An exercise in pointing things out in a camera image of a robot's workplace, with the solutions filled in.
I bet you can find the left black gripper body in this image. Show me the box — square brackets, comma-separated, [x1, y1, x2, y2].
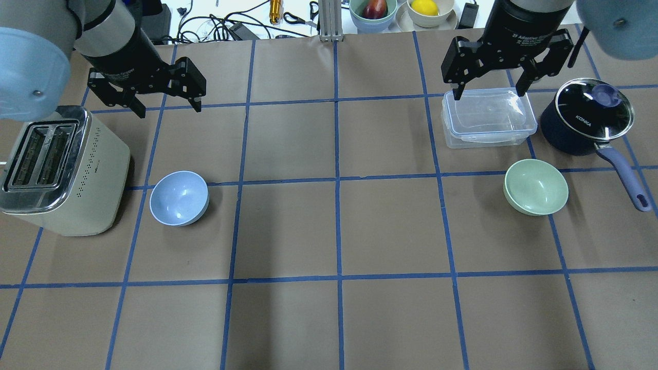
[86, 35, 169, 94]

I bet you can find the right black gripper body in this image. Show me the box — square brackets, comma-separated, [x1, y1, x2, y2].
[479, 1, 557, 70]

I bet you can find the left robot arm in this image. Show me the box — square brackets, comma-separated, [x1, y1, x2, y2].
[1, 1, 207, 122]

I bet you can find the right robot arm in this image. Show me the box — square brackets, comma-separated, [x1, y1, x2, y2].
[441, 1, 657, 99]

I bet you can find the beige bowl with lemon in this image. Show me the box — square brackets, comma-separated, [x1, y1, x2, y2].
[407, 1, 454, 28]

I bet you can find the blue bowl with fruit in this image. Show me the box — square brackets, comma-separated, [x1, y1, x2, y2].
[349, 1, 398, 33]

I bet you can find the green bowl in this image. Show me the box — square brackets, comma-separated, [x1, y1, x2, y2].
[503, 159, 569, 216]

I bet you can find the black power adapter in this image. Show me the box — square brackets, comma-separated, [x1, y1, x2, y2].
[456, 2, 479, 29]

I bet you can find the clear plastic food container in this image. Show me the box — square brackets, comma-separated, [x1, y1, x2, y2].
[442, 87, 538, 149]

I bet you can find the beige plate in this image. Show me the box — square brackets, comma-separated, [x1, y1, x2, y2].
[395, 3, 458, 31]

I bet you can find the dark blue saucepan with lid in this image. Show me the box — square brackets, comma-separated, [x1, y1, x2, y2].
[539, 78, 652, 212]

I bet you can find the cream metal toaster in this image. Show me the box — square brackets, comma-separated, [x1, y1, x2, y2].
[1, 105, 130, 236]

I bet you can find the yellow handled screwdriver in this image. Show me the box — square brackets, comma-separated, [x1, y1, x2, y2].
[269, 0, 282, 24]

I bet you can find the aluminium frame post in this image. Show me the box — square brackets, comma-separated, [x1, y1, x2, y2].
[318, 0, 344, 42]

